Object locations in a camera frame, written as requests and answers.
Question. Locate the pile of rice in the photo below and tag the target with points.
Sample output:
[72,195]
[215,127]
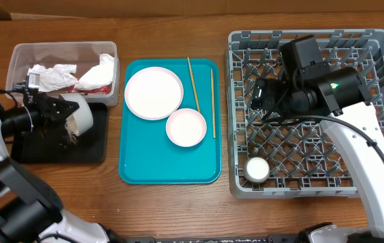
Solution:
[71,132]

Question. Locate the pink shallow bowl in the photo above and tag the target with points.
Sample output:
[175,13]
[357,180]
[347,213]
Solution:
[186,127]

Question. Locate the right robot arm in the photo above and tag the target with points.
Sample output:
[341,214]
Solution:
[340,102]

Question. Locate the red snack wrapper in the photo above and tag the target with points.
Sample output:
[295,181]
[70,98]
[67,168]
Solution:
[102,90]

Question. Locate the large white plate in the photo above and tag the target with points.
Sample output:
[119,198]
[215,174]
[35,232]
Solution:
[154,93]

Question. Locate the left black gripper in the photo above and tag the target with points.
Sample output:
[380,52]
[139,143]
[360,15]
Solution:
[48,106]

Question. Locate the wooden chopstick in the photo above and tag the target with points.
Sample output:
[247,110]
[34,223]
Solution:
[213,103]
[193,85]

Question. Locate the clear plastic waste bin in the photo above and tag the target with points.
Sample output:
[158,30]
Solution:
[84,55]

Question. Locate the white napkin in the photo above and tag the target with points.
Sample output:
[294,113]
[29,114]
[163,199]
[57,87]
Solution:
[55,78]

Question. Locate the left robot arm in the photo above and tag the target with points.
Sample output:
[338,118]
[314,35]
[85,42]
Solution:
[30,210]

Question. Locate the small white cup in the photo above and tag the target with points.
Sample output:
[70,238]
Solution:
[256,170]

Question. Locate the teal serving tray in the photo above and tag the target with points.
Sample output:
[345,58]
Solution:
[147,156]

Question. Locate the grey dishwasher rack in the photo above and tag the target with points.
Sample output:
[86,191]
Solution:
[303,160]

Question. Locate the black plastic tray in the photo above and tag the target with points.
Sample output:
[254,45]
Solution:
[55,146]

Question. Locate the grey bowl with rice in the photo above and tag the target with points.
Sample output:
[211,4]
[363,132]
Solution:
[83,116]

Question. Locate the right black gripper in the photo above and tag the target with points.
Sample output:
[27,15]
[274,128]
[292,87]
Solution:
[265,95]

